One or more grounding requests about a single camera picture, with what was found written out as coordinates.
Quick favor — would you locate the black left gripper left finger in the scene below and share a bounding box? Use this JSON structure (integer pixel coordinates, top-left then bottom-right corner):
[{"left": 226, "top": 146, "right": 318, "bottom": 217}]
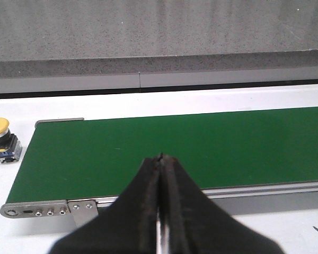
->
[{"left": 50, "top": 157, "right": 160, "bottom": 253}]

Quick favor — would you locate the yellow mushroom push button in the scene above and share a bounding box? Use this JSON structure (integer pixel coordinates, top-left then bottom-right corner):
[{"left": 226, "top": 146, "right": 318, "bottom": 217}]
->
[{"left": 0, "top": 117, "right": 22, "bottom": 164}]

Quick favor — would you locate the metal conveyor end bracket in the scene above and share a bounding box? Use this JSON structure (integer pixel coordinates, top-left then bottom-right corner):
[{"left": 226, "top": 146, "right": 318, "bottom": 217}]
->
[{"left": 0, "top": 199, "right": 99, "bottom": 227}]

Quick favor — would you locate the aluminium conveyor side rail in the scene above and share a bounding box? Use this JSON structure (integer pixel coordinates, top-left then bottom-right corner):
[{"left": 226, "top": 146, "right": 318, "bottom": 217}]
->
[{"left": 94, "top": 179, "right": 318, "bottom": 207}]

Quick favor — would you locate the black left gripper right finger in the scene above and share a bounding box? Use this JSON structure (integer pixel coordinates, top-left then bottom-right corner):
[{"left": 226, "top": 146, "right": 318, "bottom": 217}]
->
[{"left": 159, "top": 156, "right": 283, "bottom": 253}]

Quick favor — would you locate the green conveyor belt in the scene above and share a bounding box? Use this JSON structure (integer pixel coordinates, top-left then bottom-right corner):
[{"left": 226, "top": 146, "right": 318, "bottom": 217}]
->
[{"left": 6, "top": 107, "right": 318, "bottom": 203}]

